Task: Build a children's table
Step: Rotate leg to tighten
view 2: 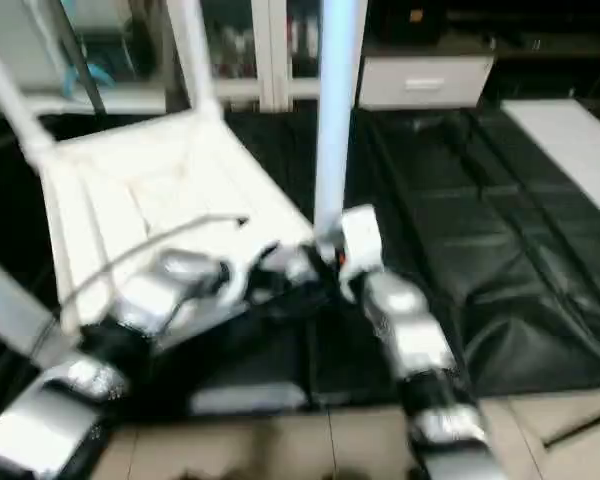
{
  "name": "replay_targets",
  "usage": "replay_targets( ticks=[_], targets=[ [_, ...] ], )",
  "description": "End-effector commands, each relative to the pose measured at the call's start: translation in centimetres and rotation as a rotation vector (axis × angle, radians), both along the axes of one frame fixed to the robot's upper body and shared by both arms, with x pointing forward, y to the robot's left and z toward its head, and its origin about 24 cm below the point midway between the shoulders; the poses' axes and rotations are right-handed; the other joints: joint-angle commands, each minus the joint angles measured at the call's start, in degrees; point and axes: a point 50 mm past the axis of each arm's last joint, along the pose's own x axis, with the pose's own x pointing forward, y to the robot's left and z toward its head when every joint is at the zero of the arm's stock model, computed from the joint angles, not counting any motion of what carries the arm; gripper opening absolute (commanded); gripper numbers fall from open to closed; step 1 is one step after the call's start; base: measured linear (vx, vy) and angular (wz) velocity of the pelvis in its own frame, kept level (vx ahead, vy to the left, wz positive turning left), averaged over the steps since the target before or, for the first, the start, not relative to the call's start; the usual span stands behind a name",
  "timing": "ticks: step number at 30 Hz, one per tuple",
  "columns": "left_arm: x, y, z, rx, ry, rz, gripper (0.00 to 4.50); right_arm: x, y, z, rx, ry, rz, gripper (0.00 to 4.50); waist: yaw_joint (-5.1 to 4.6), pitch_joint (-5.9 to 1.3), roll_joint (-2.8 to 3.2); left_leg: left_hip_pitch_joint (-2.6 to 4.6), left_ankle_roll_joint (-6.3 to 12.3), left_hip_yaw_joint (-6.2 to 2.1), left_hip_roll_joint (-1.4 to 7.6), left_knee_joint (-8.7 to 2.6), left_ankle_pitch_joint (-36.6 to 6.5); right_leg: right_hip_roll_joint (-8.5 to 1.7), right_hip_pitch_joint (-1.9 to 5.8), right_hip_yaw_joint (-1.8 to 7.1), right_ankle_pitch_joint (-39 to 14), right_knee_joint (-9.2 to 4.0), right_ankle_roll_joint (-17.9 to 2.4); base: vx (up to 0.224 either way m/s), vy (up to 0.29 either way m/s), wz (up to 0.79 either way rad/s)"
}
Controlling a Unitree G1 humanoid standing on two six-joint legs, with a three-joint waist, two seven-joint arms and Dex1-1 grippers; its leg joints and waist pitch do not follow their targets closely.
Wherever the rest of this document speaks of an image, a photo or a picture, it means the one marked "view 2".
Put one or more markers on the white plastic table leg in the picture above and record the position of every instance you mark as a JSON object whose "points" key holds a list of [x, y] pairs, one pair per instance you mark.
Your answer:
{"points": [[10, 90], [337, 100], [192, 50], [10, 300]]}

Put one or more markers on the white plastic table top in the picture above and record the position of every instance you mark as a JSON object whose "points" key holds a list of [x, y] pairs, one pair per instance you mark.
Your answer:
{"points": [[140, 190]]}

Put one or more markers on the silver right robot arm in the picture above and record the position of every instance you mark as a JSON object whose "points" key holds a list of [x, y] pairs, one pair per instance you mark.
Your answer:
{"points": [[405, 330]]}

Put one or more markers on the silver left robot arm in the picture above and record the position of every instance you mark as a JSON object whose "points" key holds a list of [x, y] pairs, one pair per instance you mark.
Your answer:
{"points": [[160, 285]]}

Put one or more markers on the black table mat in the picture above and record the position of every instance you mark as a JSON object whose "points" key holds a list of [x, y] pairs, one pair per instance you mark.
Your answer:
{"points": [[500, 250]]}

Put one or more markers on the white drawer unit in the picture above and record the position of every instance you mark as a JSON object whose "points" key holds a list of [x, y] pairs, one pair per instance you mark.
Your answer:
{"points": [[430, 80]]}

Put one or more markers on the white glass door cabinet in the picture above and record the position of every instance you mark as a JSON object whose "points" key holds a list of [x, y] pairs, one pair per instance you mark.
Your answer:
{"points": [[275, 50]]}

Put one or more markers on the black metal workbench leg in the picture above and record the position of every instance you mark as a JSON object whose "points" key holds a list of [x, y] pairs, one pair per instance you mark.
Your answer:
{"points": [[580, 425]]}

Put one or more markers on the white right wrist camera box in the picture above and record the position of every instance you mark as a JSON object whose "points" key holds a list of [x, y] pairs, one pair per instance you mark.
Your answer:
{"points": [[360, 235]]}

